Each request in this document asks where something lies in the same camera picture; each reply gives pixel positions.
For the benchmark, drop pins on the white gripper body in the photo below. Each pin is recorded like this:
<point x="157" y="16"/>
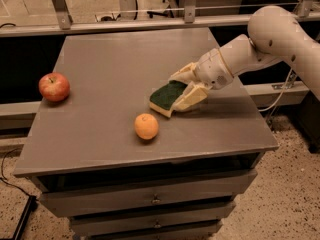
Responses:
<point x="210" y="68"/>

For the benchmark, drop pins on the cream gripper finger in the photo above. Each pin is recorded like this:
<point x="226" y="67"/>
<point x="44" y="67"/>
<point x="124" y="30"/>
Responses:
<point x="185" y="74"/>
<point x="193" y="94"/>

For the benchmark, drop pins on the green and yellow sponge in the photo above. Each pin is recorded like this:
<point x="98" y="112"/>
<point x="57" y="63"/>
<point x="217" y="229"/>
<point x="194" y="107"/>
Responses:
<point x="162" y="100"/>

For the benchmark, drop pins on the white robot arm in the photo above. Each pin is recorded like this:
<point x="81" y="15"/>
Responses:
<point x="274" y="35"/>

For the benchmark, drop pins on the orange fruit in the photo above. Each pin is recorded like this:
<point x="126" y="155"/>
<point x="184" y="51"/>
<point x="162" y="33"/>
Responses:
<point x="146" y="126"/>

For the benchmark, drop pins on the grey drawer cabinet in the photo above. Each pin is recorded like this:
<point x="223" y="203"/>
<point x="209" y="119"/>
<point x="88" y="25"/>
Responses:
<point x="117" y="169"/>

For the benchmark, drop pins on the middle cabinet drawer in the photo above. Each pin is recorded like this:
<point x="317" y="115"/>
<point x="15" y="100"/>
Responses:
<point x="155" y="217"/>

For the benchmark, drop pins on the cabinet drawer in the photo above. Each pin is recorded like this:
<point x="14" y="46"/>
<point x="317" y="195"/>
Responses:
<point x="117" y="198"/>
<point x="155" y="217"/>
<point x="204" y="228"/>

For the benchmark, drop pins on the bottom cabinet drawer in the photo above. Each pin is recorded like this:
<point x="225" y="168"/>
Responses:
<point x="204" y="228"/>

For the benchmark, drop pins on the red apple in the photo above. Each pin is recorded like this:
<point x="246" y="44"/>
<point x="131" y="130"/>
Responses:
<point x="54" y="87"/>

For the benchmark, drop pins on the top cabinet drawer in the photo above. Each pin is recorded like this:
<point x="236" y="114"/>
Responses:
<point x="117" y="198"/>

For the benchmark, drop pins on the black flat floor object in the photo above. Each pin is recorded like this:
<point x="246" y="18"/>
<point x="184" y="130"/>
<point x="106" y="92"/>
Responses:
<point x="29" y="208"/>

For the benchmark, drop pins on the grey metal railing frame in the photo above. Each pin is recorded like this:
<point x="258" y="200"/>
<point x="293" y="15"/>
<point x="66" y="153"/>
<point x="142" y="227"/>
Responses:
<point x="66" y="17"/>

